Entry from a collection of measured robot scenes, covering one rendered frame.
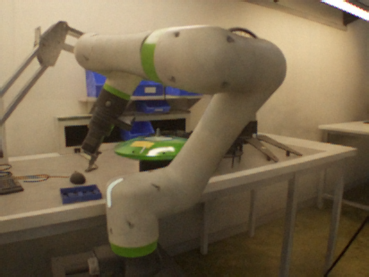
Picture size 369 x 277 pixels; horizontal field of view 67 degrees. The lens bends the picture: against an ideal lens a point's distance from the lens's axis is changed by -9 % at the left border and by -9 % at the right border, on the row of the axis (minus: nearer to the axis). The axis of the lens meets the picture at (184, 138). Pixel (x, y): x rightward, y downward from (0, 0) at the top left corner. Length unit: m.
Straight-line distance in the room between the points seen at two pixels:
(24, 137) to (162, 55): 1.41
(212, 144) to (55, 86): 1.30
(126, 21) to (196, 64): 1.57
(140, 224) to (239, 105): 0.36
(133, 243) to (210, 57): 0.47
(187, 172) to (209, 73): 0.35
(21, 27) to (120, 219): 1.38
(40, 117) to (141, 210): 1.23
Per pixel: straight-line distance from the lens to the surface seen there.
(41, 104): 1.85
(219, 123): 0.68
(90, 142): 0.95
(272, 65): 0.61
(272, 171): 1.41
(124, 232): 0.75
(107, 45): 0.74
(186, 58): 0.49
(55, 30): 1.00
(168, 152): 0.95
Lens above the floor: 1.26
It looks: 9 degrees down
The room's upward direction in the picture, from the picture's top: straight up
